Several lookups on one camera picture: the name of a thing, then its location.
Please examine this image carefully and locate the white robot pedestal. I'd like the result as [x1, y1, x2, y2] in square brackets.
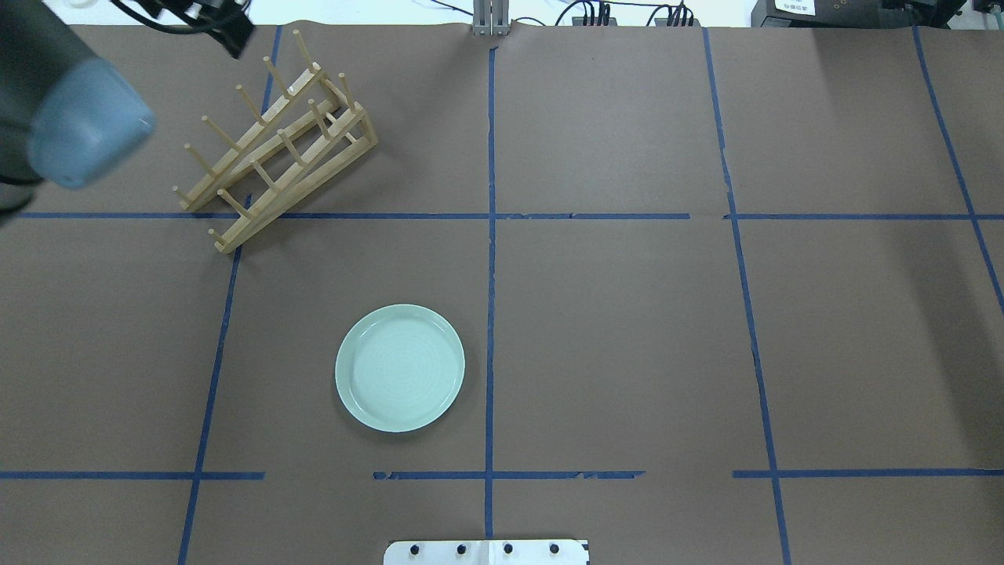
[383, 539, 591, 564]

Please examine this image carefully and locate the pale green plate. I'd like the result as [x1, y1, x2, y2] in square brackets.
[333, 304, 466, 433]

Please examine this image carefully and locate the aluminium frame post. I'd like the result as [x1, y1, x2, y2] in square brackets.
[472, 0, 511, 37]

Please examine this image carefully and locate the brown paper table cover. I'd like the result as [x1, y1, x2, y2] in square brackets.
[2, 21, 1002, 564]

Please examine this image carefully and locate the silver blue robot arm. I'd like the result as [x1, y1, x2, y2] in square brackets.
[1, 1, 157, 223]

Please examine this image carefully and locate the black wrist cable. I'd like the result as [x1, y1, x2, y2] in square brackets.
[110, 0, 228, 35]

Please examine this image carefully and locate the wooden dish rack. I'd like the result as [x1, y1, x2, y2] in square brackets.
[172, 30, 379, 254]

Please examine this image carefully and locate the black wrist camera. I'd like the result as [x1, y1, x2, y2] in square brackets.
[157, 1, 255, 60]

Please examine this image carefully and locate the black computer box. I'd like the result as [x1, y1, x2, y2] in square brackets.
[750, 1, 966, 29]

